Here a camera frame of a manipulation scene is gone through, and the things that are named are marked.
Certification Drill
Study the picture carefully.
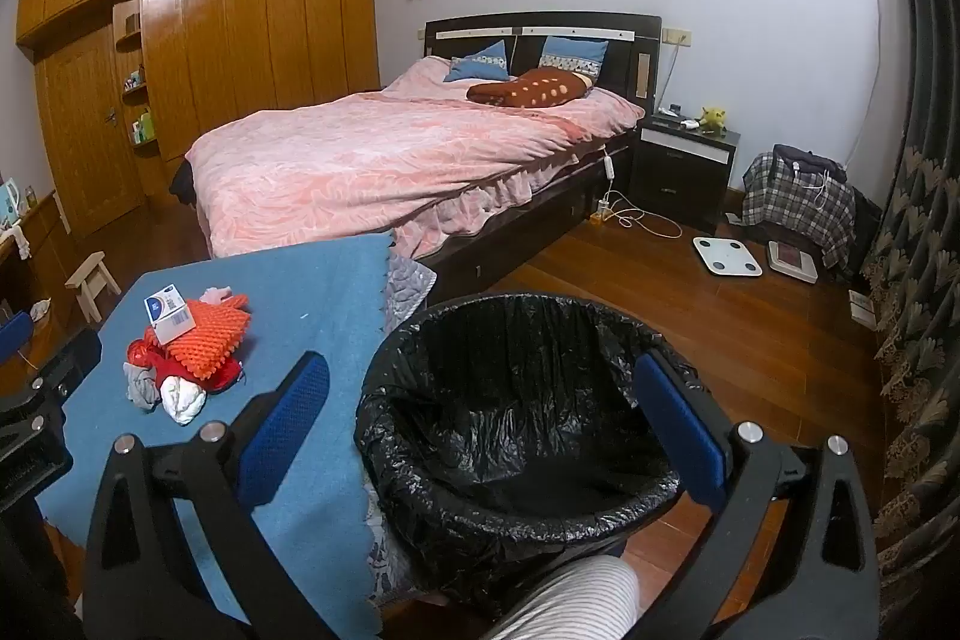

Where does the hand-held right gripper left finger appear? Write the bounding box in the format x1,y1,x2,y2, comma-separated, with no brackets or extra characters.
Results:
82,349,332,640

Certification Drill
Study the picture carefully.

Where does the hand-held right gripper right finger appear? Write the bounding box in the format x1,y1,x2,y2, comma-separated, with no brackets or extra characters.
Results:
634,349,880,640

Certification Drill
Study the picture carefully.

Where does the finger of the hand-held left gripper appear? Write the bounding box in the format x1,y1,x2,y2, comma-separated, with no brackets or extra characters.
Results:
30,329,103,402
0,312,35,372

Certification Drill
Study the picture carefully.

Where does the red plastic bag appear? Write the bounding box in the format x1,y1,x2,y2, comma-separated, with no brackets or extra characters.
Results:
124,336,162,372

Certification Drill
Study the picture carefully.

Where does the red frayed cloth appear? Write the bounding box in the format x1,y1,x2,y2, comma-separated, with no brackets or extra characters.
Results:
191,355,248,395

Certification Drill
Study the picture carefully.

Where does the black lined trash bin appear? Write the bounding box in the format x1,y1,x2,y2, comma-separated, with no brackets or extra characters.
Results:
354,293,721,547

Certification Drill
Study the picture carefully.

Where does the wooden side desk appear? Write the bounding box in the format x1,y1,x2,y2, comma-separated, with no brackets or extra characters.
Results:
0,190,72,326

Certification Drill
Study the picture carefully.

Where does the wooden stool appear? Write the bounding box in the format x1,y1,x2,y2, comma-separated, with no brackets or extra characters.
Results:
64,251,122,324

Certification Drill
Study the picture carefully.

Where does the grey crumpled cloth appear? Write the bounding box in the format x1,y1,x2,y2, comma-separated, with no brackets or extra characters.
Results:
124,364,162,414

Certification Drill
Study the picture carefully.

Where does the white and blue small box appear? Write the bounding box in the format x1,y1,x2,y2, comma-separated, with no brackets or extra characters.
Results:
142,284,194,345

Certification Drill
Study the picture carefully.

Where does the white crumpled sock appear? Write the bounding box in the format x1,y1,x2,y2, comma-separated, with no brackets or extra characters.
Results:
157,377,207,425

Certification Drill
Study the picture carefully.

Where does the blue tablecloth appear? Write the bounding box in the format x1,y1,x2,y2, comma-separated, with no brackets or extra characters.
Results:
34,233,398,622

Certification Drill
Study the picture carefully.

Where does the orange chenille mitt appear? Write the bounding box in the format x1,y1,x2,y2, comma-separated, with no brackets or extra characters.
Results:
154,299,252,382

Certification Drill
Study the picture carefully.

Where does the light blue kettle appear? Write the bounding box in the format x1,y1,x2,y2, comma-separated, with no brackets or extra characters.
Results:
0,179,31,220

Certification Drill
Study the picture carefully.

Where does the white bathroom scale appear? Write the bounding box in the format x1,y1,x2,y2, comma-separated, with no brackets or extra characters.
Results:
691,236,764,277

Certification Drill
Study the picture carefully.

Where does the person's striped trouser leg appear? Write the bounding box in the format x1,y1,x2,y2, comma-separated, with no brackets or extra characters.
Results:
480,557,642,640

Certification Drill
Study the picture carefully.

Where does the white scale with dark centre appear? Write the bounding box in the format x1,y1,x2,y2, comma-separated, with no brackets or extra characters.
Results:
765,240,820,283

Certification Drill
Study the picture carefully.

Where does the black cloth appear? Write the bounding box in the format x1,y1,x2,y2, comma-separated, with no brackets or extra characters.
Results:
169,160,200,206

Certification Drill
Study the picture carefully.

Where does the wooden door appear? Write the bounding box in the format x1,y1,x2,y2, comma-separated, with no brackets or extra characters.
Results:
34,21,147,236

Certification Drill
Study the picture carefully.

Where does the plaid bag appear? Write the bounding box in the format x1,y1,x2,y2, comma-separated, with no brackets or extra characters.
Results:
741,151,857,270

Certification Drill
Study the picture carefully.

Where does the dark nightstand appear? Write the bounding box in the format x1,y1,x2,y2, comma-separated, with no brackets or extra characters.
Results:
630,113,742,236

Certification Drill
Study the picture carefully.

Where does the pink blanket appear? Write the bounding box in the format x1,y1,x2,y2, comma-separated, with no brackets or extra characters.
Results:
184,56,646,259

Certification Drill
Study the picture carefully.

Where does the patterned dark curtain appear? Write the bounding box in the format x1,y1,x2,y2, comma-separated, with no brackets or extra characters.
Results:
855,0,960,640

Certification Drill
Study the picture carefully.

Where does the brown dotted cushion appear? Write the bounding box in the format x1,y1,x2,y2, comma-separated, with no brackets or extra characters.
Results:
466,68,597,109

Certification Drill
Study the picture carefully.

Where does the wooden wardrobe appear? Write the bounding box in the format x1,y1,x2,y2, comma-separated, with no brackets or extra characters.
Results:
15,0,376,176

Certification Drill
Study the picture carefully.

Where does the blue pillow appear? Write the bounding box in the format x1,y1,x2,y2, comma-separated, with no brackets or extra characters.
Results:
444,40,511,84
538,37,608,79

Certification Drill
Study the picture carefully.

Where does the bed with pink blanket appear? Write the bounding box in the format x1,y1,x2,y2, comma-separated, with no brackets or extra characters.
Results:
169,12,665,304

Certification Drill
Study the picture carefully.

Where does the white floor cable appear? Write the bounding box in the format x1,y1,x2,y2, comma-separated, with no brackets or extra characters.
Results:
600,175,683,240

